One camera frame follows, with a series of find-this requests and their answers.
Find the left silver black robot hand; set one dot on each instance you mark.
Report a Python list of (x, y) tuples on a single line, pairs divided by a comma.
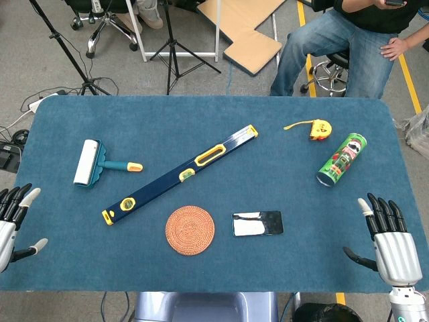
[(6, 231)]

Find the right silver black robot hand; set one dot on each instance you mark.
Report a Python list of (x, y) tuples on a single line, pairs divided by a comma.
[(395, 251)]

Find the smartphone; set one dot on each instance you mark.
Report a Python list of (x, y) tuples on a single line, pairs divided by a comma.
[(257, 223)]

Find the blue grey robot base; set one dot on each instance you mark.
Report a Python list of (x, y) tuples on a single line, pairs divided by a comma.
[(206, 307)]

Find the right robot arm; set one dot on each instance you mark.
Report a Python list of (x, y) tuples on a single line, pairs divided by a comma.
[(407, 303)]

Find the black foot pedal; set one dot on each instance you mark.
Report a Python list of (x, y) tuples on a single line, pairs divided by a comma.
[(9, 156)]

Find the black bin bag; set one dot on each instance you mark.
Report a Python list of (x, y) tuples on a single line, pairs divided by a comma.
[(326, 312)]

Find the green Pringles can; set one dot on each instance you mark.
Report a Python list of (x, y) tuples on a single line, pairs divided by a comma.
[(342, 159)]

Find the teal white lint roller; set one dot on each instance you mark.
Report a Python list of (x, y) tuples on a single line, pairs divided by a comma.
[(92, 163)]

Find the clear plastic bag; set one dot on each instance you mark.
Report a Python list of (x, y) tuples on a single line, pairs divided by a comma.
[(419, 131)]

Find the white power strip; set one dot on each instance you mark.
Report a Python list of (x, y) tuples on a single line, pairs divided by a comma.
[(36, 104)]

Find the yellow tape measure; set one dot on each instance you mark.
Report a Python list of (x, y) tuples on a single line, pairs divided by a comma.
[(318, 129)]

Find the round woven orange coaster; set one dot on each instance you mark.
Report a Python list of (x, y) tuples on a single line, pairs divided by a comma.
[(190, 230)]

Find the navy yellow spirit level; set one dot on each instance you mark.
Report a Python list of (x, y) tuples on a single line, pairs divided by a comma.
[(181, 174)]

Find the blue table mat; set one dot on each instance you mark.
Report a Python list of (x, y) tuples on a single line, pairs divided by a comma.
[(207, 268)]

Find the black light stand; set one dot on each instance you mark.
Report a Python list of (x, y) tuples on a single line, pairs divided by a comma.
[(67, 50)]

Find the black stool with chrome base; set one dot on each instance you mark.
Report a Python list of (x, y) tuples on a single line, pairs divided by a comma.
[(330, 72)]

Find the seated person in jeans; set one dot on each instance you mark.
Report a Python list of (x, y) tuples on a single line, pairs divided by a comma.
[(335, 43)]

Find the office chair chrome base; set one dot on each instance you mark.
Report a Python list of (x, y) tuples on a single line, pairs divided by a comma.
[(107, 25)]

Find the beige shoe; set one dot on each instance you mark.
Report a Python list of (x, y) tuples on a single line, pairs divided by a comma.
[(150, 15)]

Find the tan cardboard sheet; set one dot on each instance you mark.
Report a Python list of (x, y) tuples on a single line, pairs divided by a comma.
[(244, 27)]

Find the white metal frame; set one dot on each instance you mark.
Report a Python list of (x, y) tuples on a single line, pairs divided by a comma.
[(177, 53)]

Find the black camera tripod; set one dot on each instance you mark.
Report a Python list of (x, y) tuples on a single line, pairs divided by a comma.
[(172, 47)]

